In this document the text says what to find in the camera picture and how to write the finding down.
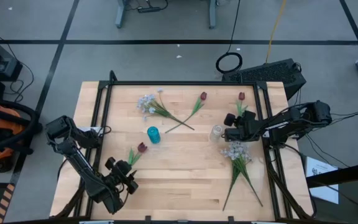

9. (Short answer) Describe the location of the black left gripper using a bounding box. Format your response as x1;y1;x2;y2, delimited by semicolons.
105;157;140;196

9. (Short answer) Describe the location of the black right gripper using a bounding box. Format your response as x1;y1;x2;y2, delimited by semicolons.
223;110;262;143

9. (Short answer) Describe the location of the clear glass vase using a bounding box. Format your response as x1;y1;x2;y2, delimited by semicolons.
209;124;224;143

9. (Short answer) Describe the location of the red artificial tulip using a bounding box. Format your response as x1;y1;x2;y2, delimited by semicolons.
235;91;249;118
127;142;149;167
165;91;208;134

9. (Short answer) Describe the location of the white artificial flower bunch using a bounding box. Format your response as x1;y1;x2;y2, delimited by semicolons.
219;141;264;212
136;88;195;131

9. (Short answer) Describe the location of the teal glass vase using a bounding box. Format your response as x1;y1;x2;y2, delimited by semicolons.
147;126;162;145

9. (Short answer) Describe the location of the black computer tower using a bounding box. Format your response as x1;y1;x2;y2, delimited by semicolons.
221;58;307;101

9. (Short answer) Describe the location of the white printed paper sheet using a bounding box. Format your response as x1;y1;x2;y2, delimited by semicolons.
305;156;340;205

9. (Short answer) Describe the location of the black metal beam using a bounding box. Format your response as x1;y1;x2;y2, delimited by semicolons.
306;159;358;189

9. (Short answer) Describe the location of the grey desk leg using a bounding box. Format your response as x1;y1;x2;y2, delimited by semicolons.
209;0;217;30
115;0;127;29

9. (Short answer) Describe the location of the orange black shop vacuum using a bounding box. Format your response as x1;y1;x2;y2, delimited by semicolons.
0;97;44;174

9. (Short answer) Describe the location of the black power strip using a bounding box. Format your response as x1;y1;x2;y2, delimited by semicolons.
137;6;163;14

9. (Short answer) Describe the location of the black hanging cable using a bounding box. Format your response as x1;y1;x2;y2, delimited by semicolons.
215;0;244;75

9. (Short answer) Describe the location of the black aluminium table frame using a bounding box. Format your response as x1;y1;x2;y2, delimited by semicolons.
50;70;315;222

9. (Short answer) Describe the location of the yellow hanging cable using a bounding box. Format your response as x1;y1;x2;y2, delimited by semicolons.
265;0;288;65

